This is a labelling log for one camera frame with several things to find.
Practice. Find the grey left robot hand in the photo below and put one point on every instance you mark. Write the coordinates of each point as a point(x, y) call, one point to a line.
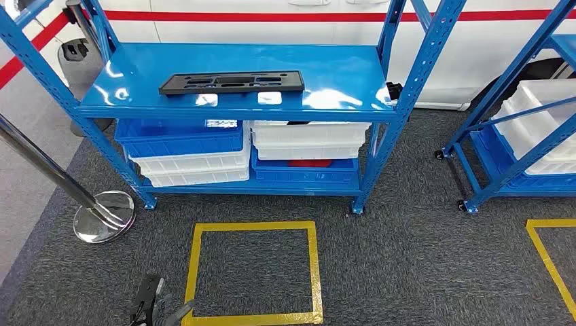
point(164, 315)

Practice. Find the black plastic panel part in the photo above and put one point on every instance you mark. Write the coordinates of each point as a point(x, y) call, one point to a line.
point(288, 83)

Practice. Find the blue metal shelf rack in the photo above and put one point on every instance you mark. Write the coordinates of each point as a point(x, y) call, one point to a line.
point(225, 58)

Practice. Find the blue wheeled shelf rack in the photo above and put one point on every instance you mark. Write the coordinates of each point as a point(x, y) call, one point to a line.
point(495, 185)

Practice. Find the yellow floor tape square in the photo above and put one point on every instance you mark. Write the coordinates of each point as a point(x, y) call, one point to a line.
point(548, 258)
point(192, 270)

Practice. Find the red object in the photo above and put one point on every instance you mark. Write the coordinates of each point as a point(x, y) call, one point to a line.
point(310, 163)

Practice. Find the grey round stand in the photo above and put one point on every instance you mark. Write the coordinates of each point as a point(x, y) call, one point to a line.
point(81, 76)

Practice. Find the red barrier belt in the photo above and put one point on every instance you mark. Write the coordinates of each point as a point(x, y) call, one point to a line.
point(31, 47)
point(270, 16)

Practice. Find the small black object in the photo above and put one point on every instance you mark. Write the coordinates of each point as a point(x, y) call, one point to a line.
point(394, 91)

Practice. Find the white car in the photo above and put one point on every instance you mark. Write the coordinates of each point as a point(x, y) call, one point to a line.
point(472, 49)

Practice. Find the black left camera bracket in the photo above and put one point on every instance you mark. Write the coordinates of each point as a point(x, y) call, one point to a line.
point(146, 297)

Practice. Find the chrome stanchion post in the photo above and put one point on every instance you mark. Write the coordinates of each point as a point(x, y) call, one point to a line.
point(104, 220)

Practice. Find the thin stanchion post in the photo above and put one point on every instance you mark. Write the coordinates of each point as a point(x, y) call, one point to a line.
point(83, 20)

